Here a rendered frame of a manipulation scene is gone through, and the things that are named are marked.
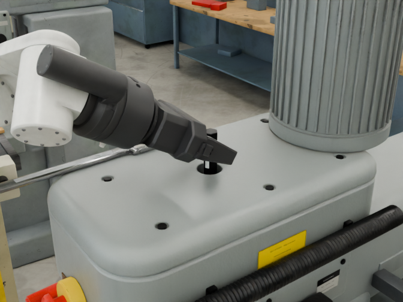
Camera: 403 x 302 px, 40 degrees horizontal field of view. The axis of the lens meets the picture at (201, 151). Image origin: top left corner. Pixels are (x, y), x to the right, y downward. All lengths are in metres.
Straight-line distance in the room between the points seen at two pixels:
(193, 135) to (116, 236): 0.16
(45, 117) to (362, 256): 0.61
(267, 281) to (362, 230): 0.19
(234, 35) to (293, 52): 6.70
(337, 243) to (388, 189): 0.27
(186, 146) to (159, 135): 0.04
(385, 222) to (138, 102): 0.43
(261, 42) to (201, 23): 1.29
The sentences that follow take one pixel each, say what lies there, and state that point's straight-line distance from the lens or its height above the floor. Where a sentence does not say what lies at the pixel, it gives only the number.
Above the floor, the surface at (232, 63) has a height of 0.23.
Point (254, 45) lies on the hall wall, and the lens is 7.26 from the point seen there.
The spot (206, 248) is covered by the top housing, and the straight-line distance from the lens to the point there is 0.68.
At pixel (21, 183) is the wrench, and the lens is 0.80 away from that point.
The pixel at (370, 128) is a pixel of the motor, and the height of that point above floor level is 1.93.
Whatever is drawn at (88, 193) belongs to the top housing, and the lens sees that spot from 0.76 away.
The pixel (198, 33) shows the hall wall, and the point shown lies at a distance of 8.22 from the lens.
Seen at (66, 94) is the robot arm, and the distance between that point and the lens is 0.63.
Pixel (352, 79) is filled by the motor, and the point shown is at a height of 2.01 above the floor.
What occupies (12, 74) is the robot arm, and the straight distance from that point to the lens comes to 0.71.
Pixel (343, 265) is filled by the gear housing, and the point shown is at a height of 1.70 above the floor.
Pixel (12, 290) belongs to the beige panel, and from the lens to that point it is 2.98.
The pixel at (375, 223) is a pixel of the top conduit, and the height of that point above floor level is 1.80.
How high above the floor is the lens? 2.27
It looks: 26 degrees down
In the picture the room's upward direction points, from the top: straight up
